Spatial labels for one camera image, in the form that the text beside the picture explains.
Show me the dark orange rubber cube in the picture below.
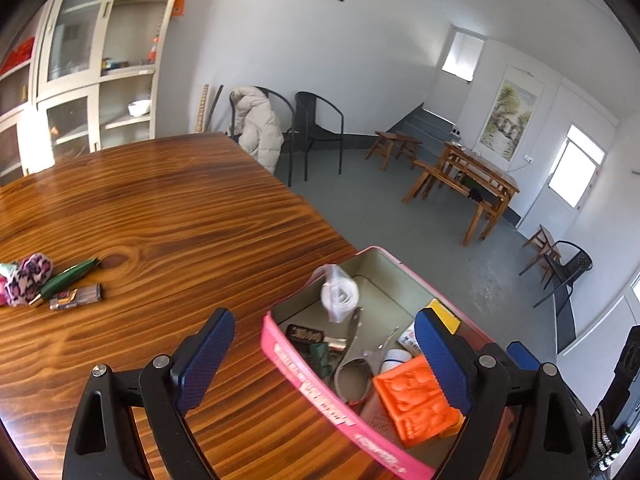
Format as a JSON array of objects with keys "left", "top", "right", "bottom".
[{"left": 373, "top": 356, "right": 465, "bottom": 448}]

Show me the black packaged lighter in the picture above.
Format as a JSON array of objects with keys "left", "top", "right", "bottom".
[{"left": 49, "top": 284, "right": 102, "bottom": 311}]

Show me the white roll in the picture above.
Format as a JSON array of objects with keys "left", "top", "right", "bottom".
[{"left": 310, "top": 264, "right": 360, "bottom": 324}]

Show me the green pen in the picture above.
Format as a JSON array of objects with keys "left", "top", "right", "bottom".
[{"left": 28, "top": 258, "right": 100, "bottom": 307}]

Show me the leopard print plush pouch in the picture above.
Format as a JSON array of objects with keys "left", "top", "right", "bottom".
[{"left": 6, "top": 252, "right": 53, "bottom": 307}]

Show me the brown cosmetic bottle gold cap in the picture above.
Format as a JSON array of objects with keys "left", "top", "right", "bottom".
[{"left": 285, "top": 324, "right": 347, "bottom": 353}]

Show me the white cosmetic tube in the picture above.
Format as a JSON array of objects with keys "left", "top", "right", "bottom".
[{"left": 380, "top": 349, "right": 413, "bottom": 374}]

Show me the pink knotted rope toy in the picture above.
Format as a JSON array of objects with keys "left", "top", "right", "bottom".
[{"left": 0, "top": 274, "right": 10, "bottom": 307}]

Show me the black chair by door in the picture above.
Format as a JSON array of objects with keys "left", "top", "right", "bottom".
[{"left": 520, "top": 224, "right": 593, "bottom": 310}]

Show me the pink metal tin box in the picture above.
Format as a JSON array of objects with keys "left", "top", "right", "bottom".
[{"left": 259, "top": 245, "right": 507, "bottom": 480}]

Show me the teal binder clip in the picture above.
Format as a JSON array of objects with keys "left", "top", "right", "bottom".
[{"left": 307, "top": 342, "right": 340, "bottom": 380}]

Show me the small white tube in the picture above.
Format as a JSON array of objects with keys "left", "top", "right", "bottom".
[{"left": 0, "top": 262, "right": 20, "bottom": 278}]

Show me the wooden side table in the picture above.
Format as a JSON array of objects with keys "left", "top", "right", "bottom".
[{"left": 436, "top": 142, "right": 520, "bottom": 246}]

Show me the wooden bench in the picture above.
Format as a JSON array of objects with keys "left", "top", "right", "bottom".
[{"left": 402, "top": 160, "right": 503, "bottom": 211}]

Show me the hanging scroll painting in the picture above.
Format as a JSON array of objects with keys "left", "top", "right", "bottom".
[{"left": 476, "top": 65, "right": 544, "bottom": 165}]

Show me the small wooden stool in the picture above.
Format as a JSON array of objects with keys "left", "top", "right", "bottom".
[{"left": 366, "top": 131, "right": 422, "bottom": 172}]

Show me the black metal chair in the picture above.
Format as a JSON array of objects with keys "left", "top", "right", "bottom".
[{"left": 293, "top": 91, "right": 345, "bottom": 181}]

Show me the white bowl on shelf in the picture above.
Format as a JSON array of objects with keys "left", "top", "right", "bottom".
[{"left": 127, "top": 99, "right": 152, "bottom": 118}]

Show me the chair with beige jacket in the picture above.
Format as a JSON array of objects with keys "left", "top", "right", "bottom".
[{"left": 228, "top": 86, "right": 296, "bottom": 186}]

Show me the beige display cabinet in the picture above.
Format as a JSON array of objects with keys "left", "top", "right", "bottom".
[{"left": 1, "top": 0, "right": 183, "bottom": 185}]

